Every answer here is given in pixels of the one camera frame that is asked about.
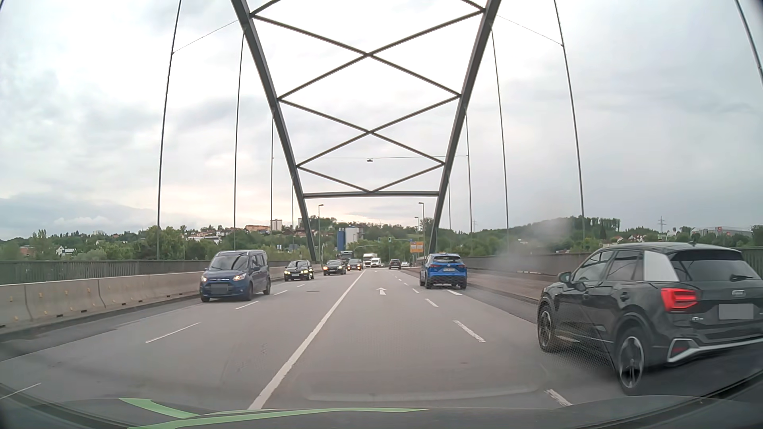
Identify grey asphalt road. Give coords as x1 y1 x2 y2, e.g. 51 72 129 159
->
0 266 763 412

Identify dark blue van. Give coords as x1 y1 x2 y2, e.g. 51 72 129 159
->
199 249 272 303

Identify grey steel arch bridge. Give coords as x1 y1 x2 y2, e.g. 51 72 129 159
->
156 0 763 261

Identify long flat building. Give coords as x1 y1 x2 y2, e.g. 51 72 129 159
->
694 226 753 238

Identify car's own bonnet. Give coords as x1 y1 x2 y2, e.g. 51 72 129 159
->
0 381 763 429

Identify wood on hillside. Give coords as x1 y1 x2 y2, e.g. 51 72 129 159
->
0 215 763 262

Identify blue SUV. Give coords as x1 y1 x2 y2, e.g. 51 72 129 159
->
419 253 468 290

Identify road markings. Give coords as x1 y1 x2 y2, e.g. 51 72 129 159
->
0 269 573 411

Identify queue of vehicles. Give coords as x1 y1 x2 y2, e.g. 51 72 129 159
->
339 250 383 271

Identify blue and white building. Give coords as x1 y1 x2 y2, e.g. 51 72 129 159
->
336 226 361 253

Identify black car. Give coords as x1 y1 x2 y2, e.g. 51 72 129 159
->
283 260 315 282

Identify black SUV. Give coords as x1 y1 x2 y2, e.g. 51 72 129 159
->
537 242 763 395

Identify group of houses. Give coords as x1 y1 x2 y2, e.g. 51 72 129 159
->
18 218 305 258

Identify concrete barrier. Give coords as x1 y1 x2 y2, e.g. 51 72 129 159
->
0 265 323 327

